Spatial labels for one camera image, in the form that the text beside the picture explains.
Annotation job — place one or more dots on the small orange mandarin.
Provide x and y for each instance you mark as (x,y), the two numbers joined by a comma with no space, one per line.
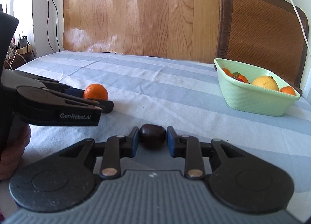
(240,77)

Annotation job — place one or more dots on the black power adapter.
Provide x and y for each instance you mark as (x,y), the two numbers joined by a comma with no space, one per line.
(23,42)

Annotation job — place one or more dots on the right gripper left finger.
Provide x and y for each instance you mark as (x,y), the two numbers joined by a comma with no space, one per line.
(85,152)

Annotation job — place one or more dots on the yellow lemon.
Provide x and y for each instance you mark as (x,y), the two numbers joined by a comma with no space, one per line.
(266,82)

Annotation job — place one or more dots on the striped light blue cloth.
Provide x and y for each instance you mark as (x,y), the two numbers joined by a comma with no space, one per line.
(187,96)

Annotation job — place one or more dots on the person's left hand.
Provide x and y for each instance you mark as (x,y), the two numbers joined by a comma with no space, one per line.
(12,155)

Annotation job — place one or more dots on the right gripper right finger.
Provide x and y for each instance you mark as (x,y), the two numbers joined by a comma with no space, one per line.
(193,151)

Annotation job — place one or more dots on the brown woven cushion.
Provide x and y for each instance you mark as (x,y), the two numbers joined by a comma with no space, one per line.
(269,34)

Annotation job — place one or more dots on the light green plastic basket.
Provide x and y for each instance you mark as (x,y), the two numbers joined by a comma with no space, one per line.
(249,98)

